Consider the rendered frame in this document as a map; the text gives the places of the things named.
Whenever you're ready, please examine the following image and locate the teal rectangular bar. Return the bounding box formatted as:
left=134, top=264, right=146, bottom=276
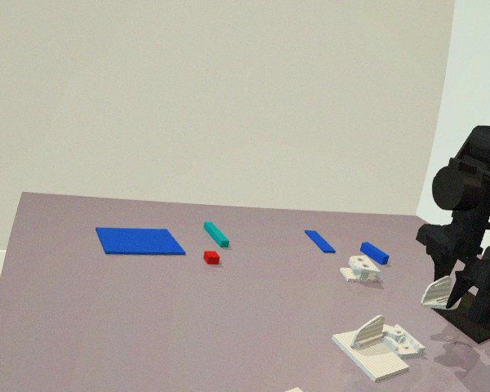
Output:
left=204, top=222, right=229, bottom=247

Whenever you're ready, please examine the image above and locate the blue flat plate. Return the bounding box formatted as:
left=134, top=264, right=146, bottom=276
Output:
left=96, top=228, right=185, bottom=256

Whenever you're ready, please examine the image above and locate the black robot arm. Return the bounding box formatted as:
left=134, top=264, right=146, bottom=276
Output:
left=426, top=125, right=490, bottom=328

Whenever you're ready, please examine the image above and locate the small red block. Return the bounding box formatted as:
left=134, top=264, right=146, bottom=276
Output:
left=203, top=251, right=220, bottom=265

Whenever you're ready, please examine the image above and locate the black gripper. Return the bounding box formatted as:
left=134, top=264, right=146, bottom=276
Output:
left=416, top=211, right=490, bottom=309

